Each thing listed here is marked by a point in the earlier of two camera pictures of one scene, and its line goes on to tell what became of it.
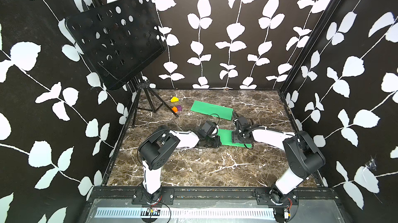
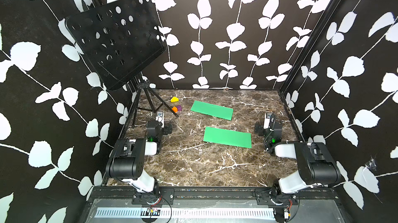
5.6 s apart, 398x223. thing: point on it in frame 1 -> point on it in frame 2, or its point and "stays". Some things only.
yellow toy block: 174,99 stays
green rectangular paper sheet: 224,113 stays
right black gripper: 235,138 -> 260,132
